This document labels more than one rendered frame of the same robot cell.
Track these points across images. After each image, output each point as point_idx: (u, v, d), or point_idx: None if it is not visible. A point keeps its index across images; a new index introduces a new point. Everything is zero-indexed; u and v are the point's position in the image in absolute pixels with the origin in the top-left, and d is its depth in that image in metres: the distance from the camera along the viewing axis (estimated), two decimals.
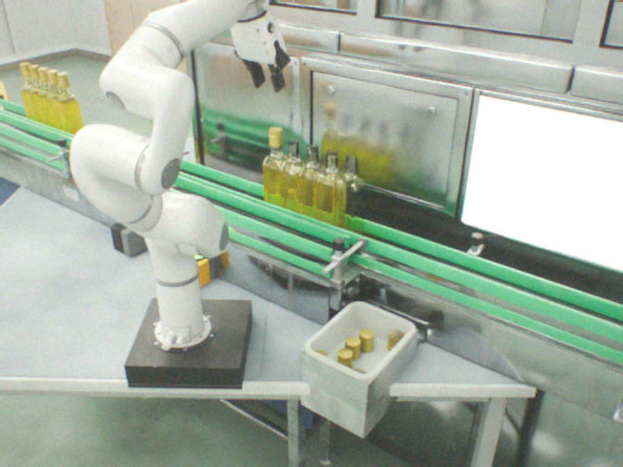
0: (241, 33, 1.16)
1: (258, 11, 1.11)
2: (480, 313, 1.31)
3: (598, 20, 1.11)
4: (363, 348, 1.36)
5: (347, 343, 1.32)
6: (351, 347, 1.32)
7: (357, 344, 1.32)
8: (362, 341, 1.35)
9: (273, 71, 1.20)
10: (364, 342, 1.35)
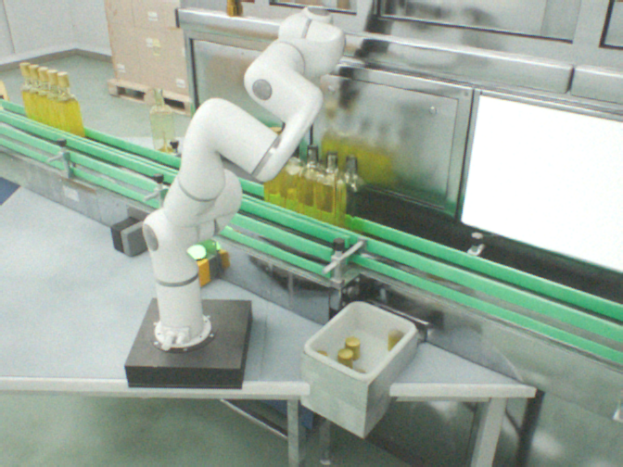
0: None
1: None
2: (480, 313, 1.31)
3: (598, 20, 1.11)
4: None
5: (347, 343, 1.32)
6: (351, 347, 1.32)
7: (357, 344, 1.32)
8: None
9: None
10: None
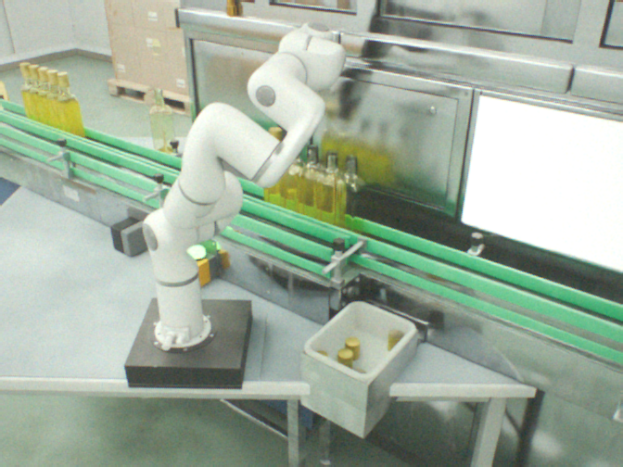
0: None
1: None
2: (480, 313, 1.31)
3: (598, 20, 1.11)
4: None
5: (347, 343, 1.32)
6: (351, 347, 1.32)
7: (357, 344, 1.32)
8: None
9: None
10: None
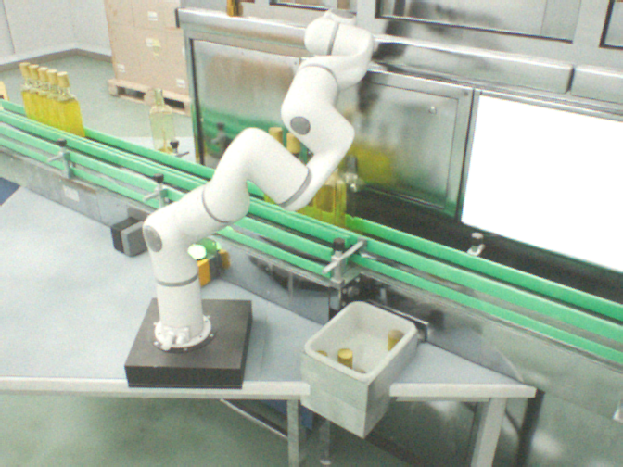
0: None
1: None
2: (480, 313, 1.31)
3: (598, 20, 1.11)
4: (299, 146, 1.49)
5: None
6: None
7: None
8: (298, 140, 1.48)
9: None
10: (299, 140, 1.49)
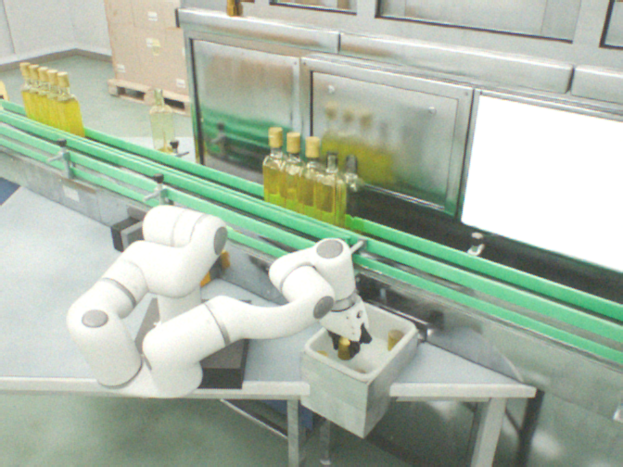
0: (328, 314, 1.19)
1: (349, 303, 1.15)
2: (480, 313, 1.31)
3: (598, 20, 1.11)
4: (299, 146, 1.49)
5: (315, 140, 1.44)
6: (319, 141, 1.45)
7: (317, 137, 1.46)
8: (298, 140, 1.48)
9: (353, 345, 1.24)
10: (299, 140, 1.49)
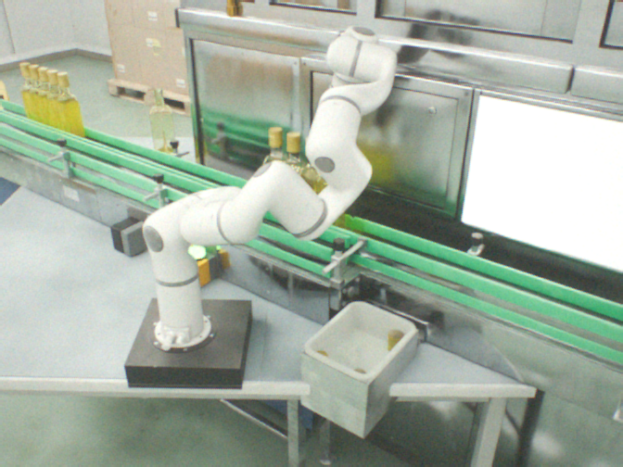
0: None
1: None
2: (480, 313, 1.31)
3: (598, 20, 1.11)
4: (299, 146, 1.49)
5: None
6: None
7: None
8: (298, 140, 1.48)
9: None
10: (299, 140, 1.49)
